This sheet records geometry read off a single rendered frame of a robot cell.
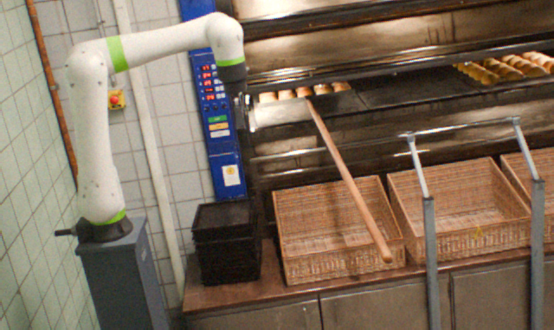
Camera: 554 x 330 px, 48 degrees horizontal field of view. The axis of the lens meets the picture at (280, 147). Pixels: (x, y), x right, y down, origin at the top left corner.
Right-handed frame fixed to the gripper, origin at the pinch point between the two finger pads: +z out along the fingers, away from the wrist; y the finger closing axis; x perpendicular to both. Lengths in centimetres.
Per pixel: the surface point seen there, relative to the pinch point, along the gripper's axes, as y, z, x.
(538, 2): -107, -5, 145
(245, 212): -68, 62, -12
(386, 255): 41, 27, 36
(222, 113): -94, 20, -16
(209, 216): -69, 62, -29
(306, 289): -41, 91, 11
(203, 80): -94, 2, -21
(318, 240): -83, 92, 20
